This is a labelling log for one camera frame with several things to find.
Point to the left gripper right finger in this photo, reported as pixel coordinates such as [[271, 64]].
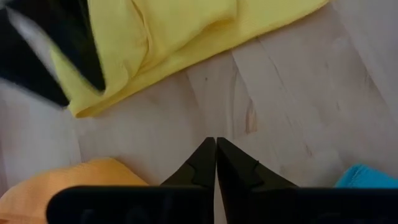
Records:
[[236, 174]]

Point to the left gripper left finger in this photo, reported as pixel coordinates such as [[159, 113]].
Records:
[[202, 168]]

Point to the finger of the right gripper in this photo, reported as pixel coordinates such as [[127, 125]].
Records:
[[74, 40], [21, 68]]

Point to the yellow microfiber towel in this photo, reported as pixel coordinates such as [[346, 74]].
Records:
[[171, 31]]

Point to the orange microfiber towel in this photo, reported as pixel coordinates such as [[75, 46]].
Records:
[[77, 177]]

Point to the blue microfiber towel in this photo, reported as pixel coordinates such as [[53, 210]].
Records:
[[363, 179]]

